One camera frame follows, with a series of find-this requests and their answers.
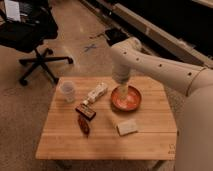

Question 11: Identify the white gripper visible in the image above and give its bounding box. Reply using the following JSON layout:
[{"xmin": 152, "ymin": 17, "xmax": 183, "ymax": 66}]
[{"xmin": 112, "ymin": 66, "xmax": 130, "ymax": 100}]

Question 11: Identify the white sponge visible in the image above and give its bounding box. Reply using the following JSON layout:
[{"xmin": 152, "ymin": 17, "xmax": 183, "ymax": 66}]
[{"xmin": 117, "ymin": 120, "xmax": 137, "ymax": 136}]

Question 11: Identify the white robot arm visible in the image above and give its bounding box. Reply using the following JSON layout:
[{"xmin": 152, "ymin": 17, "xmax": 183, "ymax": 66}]
[{"xmin": 110, "ymin": 37, "xmax": 213, "ymax": 171}]

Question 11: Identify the orange ceramic bowl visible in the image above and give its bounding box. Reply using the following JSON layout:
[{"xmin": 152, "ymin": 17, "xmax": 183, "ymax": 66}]
[{"xmin": 111, "ymin": 86, "xmax": 142, "ymax": 111}]

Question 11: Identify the white wrapped snack bar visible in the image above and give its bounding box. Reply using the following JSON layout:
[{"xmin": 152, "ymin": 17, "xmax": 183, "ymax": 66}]
[{"xmin": 83, "ymin": 83, "xmax": 108, "ymax": 105}]

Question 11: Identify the dark brown chocolate box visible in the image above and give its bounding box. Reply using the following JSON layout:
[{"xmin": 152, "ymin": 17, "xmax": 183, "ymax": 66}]
[{"xmin": 75, "ymin": 104, "xmax": 96, "ymax": 121}]

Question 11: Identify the black bag on floor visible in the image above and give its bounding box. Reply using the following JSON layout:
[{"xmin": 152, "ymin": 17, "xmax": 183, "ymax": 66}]
[{"xmin": 105, "ymin": 28, "xmax": 128, "ymax": 46}]

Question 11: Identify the red brown snack packet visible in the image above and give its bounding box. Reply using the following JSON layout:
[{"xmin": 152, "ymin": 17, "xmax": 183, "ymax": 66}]
[{"xmin": 78, "ymin": 115, "xmax": 90, "ymax": 136}]

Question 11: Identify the translucent plastic cup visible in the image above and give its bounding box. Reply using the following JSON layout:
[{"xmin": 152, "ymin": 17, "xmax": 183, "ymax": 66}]
[{"xmin": 59, "ymin": 81, "xmax": 75, "ymax": 102}]

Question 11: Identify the black office chair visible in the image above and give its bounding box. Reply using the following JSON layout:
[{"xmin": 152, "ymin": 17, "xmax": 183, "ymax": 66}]
[{"xmin": 0, "ymin": 0, "xmax": 73, "ymax": 86}]

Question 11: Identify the white paper on chair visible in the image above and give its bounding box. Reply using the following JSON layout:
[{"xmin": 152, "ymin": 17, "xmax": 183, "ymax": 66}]
[{"xmin": 4, "ymin": 0, "xmax": 21, "ymax": 21}]

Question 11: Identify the long beige rail beam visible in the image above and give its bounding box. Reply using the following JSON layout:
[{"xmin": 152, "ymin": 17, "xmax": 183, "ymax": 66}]
[{"xmin": 80, "ymin": 0, "xmax": 213, "ymax": 68}]

